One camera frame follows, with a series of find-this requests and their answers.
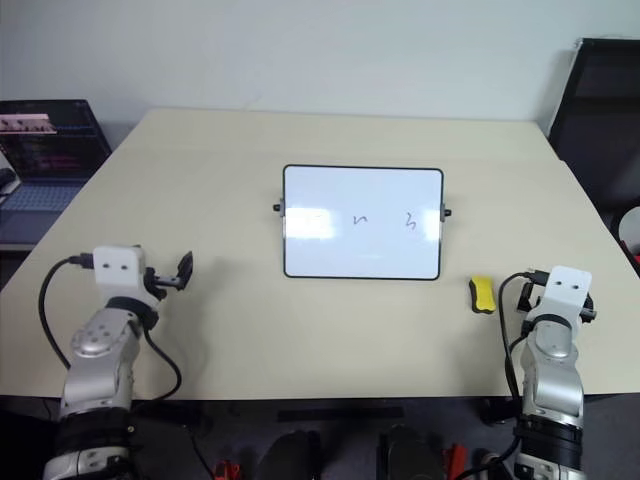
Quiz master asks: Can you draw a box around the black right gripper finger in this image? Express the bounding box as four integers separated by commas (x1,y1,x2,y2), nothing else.
516,281,543,316

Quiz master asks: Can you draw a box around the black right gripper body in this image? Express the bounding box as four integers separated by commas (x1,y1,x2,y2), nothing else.
579,293,600,324

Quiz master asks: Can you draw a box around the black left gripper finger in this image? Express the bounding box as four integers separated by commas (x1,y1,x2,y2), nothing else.
174,250,196,293

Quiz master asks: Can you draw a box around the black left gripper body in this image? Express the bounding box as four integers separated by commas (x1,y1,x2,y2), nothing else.
143,266,182,304

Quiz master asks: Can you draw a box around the yellow and black eraser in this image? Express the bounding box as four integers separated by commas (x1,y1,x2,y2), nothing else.
466,274,497,315

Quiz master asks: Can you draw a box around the red object beside table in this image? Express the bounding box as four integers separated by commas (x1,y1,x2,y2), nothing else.
621,238,640,277

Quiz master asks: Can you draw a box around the white round object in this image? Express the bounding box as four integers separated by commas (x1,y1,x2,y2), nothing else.
617,206,640,253

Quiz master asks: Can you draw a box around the small red clamp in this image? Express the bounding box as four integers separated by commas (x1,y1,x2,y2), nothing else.
213,458,242,480
443,442,468,472

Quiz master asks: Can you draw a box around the open laptop computer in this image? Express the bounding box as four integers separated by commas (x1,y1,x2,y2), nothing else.
0,98,113,247

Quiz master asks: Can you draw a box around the small black-framed whiteboard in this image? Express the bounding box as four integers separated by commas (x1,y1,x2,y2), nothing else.
271,164,454,281

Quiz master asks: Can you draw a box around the dark rounded shape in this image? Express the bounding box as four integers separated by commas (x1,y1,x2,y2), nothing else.
377,423,448,480
257,428,323,480

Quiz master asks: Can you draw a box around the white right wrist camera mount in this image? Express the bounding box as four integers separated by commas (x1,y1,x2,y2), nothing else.
528,265,594,329

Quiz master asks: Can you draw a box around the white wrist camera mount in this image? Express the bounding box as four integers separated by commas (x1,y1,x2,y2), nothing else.
528,265,594,329
92,244,148,303

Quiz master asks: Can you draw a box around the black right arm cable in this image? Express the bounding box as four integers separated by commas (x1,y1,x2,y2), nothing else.
497,269,552,401

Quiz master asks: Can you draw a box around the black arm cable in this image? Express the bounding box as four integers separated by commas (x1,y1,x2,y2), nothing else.
37,254,184,404
497,269,552,401

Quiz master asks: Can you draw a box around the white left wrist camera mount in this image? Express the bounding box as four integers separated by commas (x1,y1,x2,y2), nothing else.
92,244,148,303

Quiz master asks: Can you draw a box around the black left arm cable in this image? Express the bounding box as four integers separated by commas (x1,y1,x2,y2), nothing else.
37,254,184,404

